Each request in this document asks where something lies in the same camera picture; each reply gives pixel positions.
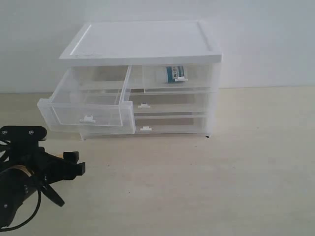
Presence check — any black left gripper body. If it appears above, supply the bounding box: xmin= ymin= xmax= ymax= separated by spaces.
xmin=9 ymin=142 xmax=74 ymax=187

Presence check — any yellow wedge sponge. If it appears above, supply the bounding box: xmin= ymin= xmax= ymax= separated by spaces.
xmin=56 ymin=153 xmax=63 ymax=159

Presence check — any white blue small bottle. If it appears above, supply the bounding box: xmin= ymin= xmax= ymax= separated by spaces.
xmin=155 ymin=65 xmax=189 ymax=84

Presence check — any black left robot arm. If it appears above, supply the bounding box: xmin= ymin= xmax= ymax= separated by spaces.
xmin=0 ymin=142 xmax=86 ymax=232

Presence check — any bottom clear wide drawer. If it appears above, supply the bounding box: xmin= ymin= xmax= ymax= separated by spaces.
xmin=135 ymin=118 xmax=212 ymax=136

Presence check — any clear wide drawer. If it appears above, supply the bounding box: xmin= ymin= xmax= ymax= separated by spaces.
xmin=135 ymin=118 xmax=212 ymax=136
xmin=129 ymin=93 xmax=211 ymax=114

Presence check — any white plastic drawer cabinet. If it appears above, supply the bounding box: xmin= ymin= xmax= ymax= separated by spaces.
xmin=51 ymin=20 xmax=222 ymax=138

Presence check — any middle clear wide drawer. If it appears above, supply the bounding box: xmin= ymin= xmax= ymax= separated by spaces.
xmin=129 ymin=93 xmax=211 ymax=114

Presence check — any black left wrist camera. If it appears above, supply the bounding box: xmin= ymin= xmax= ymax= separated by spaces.
xmin=0 ymin=125 xmax=47 ymax=142

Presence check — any black left camera cable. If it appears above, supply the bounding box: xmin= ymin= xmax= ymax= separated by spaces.
xmin=0 ymin=179 xmax=65 ymax=231

